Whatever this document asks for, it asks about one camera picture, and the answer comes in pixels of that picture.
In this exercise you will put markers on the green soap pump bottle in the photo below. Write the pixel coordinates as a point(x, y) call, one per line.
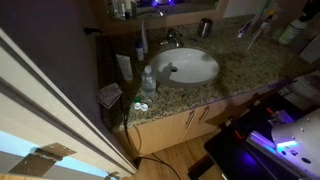
point(292, 30)

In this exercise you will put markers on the wooden vanity cabinet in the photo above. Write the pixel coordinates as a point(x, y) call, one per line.
point(160, 134)

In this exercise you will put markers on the white electric toothbrush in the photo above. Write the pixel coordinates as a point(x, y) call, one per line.
point(144, 37)

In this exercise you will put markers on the orange cap spray can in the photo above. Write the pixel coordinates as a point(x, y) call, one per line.
point(262, 27)

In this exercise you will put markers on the white door with hinges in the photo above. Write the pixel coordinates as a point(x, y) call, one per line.
point(35, 110)

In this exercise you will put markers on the contact lens case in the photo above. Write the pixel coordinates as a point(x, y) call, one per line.
point(139, 105)

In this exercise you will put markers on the small white blue-cap bottle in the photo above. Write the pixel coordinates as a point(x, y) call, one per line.
point(139, 50)

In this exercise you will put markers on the wooden framed mirror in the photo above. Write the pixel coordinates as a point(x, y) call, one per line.
point(110, 27)

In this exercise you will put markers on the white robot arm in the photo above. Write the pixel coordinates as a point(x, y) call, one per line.
point(299, 141)

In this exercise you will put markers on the white oval sink basin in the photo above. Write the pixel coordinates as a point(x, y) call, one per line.
point(184, 67)

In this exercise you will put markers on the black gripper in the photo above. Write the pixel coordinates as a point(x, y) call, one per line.
point(311, 8)

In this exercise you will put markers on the chrome faucet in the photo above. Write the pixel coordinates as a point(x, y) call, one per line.
point(173, 37)

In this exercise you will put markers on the toothpaste tube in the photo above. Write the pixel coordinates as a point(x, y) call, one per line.
point(244, 29)

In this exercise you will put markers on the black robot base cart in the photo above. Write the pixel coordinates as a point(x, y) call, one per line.
point(245, 149)

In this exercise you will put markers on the white cream tube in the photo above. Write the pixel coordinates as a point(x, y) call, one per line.
point(125, 66)

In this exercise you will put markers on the clear plastic water bottle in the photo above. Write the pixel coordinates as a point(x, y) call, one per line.
point(149, 81)

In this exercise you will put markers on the metal cup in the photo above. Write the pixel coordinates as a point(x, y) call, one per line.
point(205, 27)

